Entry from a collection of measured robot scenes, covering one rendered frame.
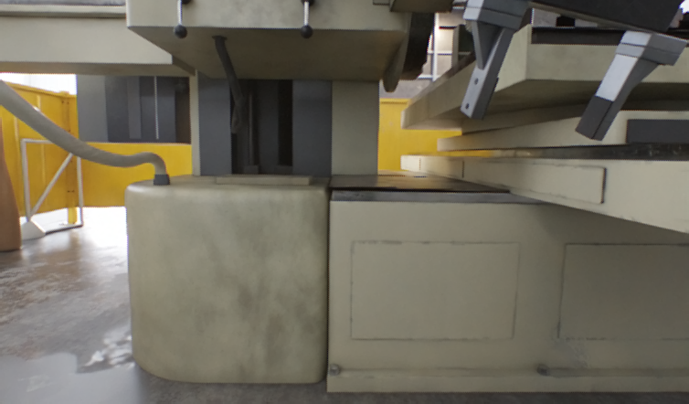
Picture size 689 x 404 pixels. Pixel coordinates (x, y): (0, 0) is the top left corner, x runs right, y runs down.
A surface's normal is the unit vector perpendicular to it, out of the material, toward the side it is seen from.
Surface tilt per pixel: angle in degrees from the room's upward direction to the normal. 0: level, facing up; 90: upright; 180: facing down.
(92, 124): 90
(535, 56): 90
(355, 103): 90
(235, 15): 90
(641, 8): 113
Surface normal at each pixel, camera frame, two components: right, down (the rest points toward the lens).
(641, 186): -1.00, -0.01
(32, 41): 0.02, 0.10
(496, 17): 0.08, 0.48
